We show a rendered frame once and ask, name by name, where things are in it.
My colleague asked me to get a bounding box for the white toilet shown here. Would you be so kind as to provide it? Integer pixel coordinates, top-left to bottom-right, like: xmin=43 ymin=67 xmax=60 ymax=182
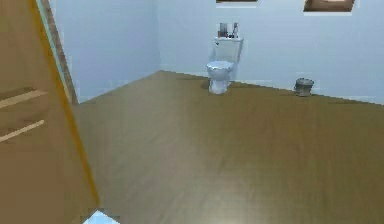
xmin=205 ymin=36 xmax=245 ymax=96

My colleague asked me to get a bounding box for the grey box on cistern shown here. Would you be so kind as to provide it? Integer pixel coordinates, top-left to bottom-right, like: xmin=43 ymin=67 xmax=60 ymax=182
xmin=217 ymin=22 xmax=229 ymax=39

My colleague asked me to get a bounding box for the grey metal bin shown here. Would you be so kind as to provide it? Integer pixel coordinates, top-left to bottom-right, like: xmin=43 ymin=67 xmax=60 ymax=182
xmin=293 ymin=77 xmax=315 ymax=98

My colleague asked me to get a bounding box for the brown wooden room door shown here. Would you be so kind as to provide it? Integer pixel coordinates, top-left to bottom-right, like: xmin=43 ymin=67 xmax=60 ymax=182
xmin=0 ymin=0 xmax=101 ymax=224

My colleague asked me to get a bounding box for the dark framed wall picture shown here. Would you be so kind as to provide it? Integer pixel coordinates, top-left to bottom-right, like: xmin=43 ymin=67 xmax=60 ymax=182
xmin=215 ymin=0 xmax=259 ymax=4

